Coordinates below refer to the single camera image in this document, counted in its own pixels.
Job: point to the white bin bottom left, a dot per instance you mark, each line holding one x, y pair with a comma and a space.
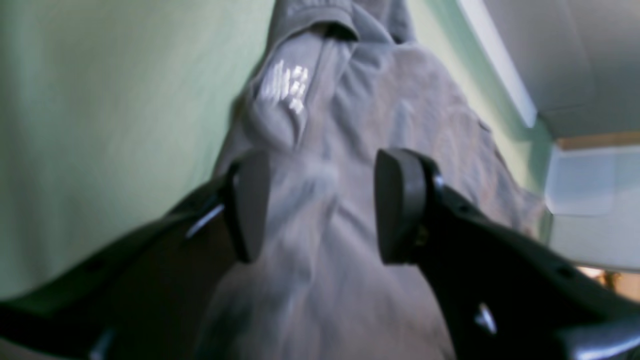
574, 67

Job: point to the grey t-shirt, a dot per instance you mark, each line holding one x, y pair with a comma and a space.
339, 80

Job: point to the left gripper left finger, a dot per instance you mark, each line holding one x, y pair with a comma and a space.
145, 296

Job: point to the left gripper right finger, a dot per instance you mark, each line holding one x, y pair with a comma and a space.
503, 296

